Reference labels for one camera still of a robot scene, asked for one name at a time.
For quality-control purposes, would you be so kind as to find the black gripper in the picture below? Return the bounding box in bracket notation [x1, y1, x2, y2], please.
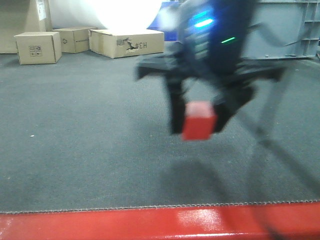
[136, 0, 286, 135]

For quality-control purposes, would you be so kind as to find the red magnetic cube block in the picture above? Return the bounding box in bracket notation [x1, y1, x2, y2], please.
[181, 101, 218, 141]

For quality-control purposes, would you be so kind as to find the large cardboard box H3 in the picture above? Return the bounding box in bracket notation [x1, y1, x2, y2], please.
[88, 29, 165, 59]

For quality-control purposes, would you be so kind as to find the dark grey felt mat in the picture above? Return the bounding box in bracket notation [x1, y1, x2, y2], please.
[0, 51, 320, 213]

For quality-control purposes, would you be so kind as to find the middle cardboard box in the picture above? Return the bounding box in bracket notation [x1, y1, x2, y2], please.
[52, 26, 98, 54]

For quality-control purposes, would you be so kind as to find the small cardboard box left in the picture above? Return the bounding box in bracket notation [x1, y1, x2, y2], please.
[14, 31, 62, 65]

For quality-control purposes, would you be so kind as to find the tall cardboard box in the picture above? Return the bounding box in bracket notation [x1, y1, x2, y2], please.
[0, 0, 53, 54]

